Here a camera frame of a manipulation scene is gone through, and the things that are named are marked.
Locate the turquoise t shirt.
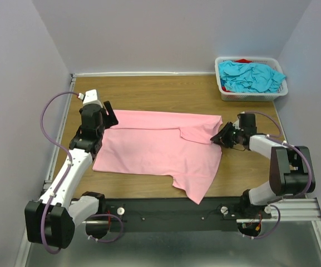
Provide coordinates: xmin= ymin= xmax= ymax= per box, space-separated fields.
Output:
xmin=218 ymin=61 xmax=286 ymax=93

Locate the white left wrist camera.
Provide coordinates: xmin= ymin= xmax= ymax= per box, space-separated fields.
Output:
xmin=77 ymin=89 xmax=102 ymax=106

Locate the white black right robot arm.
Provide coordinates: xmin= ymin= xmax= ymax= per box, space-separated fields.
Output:
xmin=210 ymin=111 xmax=315 ymax=218

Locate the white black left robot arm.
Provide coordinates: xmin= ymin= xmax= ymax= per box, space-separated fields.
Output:
xmin=24 ymin=100 xmax=118 ymax=254

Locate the pink t shirt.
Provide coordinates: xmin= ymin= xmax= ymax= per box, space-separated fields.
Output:
xmin=92 ymin=110 xmax=223 ymax=204

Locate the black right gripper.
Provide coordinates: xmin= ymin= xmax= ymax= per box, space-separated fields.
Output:
xmin=210 ymin=121 xmax=243 ymax=149

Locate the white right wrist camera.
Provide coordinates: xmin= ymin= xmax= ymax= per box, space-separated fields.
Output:
xmin=233 ymin=112 xmax=246 ymax=129

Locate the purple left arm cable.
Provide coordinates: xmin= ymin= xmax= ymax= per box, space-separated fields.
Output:
xmin=39 ymin=91 xmax=125 ymax=255

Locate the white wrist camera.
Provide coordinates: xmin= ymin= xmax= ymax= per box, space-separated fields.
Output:
xmin=77 ymin=89 xmax=102 ymax=106
xmin=233 ymin=112 xmax=246 ymax=129

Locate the aluminium front frame rail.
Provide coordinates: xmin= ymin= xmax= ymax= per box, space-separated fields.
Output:
xmin=235 ymin=197 xmax=321 ymax=223

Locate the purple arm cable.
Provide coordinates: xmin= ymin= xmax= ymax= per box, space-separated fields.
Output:
xmin=240 ymin=111 xmax=314 ymax=240
xmin=39 ymin=91 xmax=125 ymax=255

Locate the red t shirt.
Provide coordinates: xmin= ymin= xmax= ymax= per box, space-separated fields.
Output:
xmin=234 ymin=58 xmax=252 ymax=63

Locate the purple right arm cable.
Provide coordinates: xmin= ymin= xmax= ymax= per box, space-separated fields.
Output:
xmin=240 ymin=111 xmax=314 ymax=240

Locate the white plastic laundry basket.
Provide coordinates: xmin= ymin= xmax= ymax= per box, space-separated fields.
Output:
xmin=215 ymin=56 xmax=288 ymax=102

